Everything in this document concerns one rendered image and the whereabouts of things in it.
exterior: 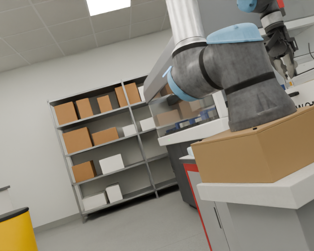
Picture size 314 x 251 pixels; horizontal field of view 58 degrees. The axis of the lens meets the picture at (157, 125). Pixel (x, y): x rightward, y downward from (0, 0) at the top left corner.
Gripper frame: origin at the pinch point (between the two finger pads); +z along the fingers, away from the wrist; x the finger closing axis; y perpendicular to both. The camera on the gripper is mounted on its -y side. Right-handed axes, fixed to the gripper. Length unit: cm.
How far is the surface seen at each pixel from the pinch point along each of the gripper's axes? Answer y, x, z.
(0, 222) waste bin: -91, 230, 36
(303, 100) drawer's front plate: -10.9, -8.5, 10.4
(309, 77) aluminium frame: 31.4, 7.7, 2.0
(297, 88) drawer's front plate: -10.6, -7.8, 6.0
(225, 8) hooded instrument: 53, 54, -60
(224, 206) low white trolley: -22, 32, 44
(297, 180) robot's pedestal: -60, -29, 22
